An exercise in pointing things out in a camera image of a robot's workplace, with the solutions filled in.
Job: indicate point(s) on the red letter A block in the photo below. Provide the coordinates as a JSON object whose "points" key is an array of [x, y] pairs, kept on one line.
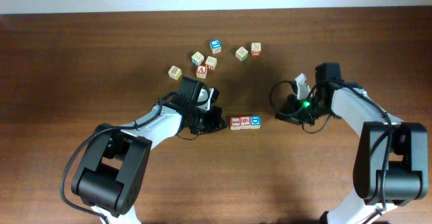
{"points": [[201, 71]]}

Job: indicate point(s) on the plain wooden block near left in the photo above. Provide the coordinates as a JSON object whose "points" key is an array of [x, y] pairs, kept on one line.
{"points": [[175, 72]]}

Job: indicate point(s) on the red letter I block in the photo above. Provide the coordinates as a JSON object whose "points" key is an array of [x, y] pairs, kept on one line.
{"points": [[235, 123]]}

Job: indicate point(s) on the wooden block blue side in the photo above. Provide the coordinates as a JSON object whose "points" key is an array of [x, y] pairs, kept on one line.
{"points": [[197, 58]]}

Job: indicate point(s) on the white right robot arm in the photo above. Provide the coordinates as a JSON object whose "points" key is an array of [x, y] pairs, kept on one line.
{"points": [[391, 164]]}

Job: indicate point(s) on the wooden block red bottom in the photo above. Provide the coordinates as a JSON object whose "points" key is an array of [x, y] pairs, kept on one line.
{"points": [[256, 49]]}

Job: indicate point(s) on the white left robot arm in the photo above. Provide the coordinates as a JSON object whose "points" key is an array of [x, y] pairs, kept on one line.
{"points": [[110, 175]]}

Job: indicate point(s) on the red number 9 block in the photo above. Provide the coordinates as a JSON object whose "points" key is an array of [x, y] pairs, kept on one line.
{"points": [[245, 122]]}

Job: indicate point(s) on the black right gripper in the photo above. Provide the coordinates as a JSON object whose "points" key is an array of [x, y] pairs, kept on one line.
{"points": [[290, 109]]}

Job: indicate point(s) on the blue top wooden block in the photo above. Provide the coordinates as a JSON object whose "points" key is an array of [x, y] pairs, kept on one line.
{"points": [[215, 46]]}

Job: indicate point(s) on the wooden block red side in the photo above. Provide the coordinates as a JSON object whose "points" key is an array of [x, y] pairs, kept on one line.
{"points": [[211, 63]]}

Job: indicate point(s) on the blue letter D block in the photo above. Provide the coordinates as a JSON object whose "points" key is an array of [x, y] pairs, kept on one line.
{"points": [[255, 122]]}

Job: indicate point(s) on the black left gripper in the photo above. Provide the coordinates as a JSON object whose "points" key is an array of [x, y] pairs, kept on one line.
{"points": [[213, 123]]}

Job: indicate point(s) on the wooden block green print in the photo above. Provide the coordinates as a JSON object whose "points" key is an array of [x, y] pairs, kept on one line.
{"points": [[241, 54]]}

